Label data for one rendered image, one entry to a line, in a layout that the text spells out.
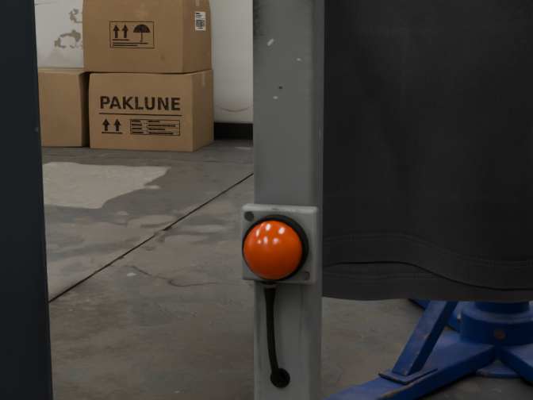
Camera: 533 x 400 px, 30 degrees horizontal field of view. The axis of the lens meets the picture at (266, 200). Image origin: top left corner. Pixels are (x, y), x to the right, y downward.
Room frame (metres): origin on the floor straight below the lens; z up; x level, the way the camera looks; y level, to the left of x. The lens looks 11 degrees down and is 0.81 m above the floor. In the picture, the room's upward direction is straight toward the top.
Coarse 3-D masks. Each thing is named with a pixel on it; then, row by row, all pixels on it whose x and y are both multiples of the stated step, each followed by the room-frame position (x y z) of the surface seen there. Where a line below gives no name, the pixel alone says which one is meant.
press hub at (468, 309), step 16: (464, 304) 2.23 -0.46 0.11; (480, 304) 2.16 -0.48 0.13; (496, 304) 2.14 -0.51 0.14; (512, 304) 2.13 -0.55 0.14; (528, 304) 2.17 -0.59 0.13; (464, 320) 2.17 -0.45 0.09; (480, 320) 2.13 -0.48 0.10; (496, 320) 2.11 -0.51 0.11; (512, 320) 2.11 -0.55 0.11; (528, 320) 2.12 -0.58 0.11; (448, 336) 2.29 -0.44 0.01; (464, 336) 2.17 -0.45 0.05; (480, 336) 2.13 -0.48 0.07; (496, 336) 2.10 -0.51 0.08; (512, 336) 2.10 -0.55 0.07; (528, 336) 2.12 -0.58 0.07; (496, 352) 2.11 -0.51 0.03; (480, 368) 2.07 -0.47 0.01; (496, 368) 2.07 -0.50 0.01
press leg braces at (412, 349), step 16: (432, 304) 2.01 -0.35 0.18; (448, 304) 2.01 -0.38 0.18; (432, 320) 1.98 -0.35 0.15; (448, 320) 2.01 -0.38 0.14; (416, 336) 1.97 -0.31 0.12; (432, 336) 1.97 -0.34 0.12; (416, 352) 1.94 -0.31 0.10; (400, 368) 1.92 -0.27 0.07; (416, 368) 1.93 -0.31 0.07; (432, 368) 1.95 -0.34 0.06
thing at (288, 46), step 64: (256, 0) 0.64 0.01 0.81; (320, 0) 0.65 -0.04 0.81; (256, 64) 0.64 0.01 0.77; (320, 64) 0.66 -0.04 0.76; (256, 128) 0.64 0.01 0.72; (320, 128) 0.66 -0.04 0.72; (256, 192) 0.64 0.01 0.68; (320, 192) 0.66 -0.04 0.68; (320, 256) 0.66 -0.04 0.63; (256, 320) 0.64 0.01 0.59; (320, 320) 0.66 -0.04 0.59; (256, 384) 0.64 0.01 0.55; (320, 384) 0.67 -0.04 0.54
